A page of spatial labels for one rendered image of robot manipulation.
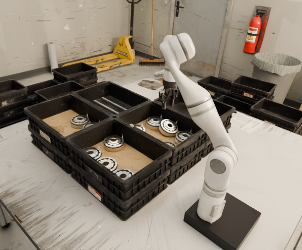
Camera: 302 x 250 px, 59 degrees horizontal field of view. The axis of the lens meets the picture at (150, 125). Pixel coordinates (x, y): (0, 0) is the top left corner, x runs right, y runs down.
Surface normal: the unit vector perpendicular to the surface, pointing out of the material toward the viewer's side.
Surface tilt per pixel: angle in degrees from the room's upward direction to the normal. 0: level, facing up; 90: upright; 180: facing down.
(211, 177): 90
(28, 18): 90
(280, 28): 90
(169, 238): 0
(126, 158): 0
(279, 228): 0
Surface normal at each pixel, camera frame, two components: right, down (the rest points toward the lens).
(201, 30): -0.67, 0.36
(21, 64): 0.74, 0.39
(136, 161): 0.05, -0.85
